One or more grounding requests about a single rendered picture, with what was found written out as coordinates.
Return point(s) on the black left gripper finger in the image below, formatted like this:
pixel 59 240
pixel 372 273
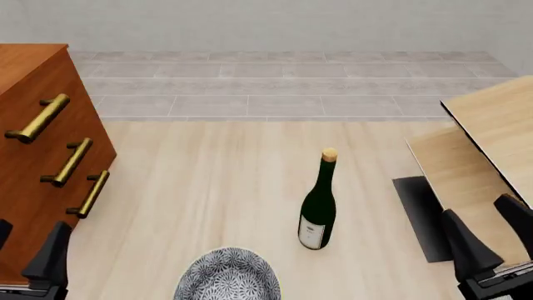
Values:
pixel 52 259
pixel 4 231

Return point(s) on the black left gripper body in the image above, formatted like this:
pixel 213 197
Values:
pixel 25 293

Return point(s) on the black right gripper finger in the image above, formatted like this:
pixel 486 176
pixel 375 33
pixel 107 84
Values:
pixel 522 222
pixel 472 250

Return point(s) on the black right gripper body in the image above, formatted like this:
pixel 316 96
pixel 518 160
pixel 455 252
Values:
pixel 504 286

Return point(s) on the pale wooden wine rack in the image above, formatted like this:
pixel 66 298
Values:
pixel 462 168

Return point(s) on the dark green wine bottle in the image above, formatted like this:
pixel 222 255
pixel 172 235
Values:
pixel 318 206

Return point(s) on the wooden cabinet red-brown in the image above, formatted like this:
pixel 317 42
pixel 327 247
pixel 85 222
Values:
pixel 29 78

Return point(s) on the patterned grey white bowl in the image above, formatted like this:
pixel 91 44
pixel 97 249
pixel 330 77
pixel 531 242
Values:
pixel 227 278

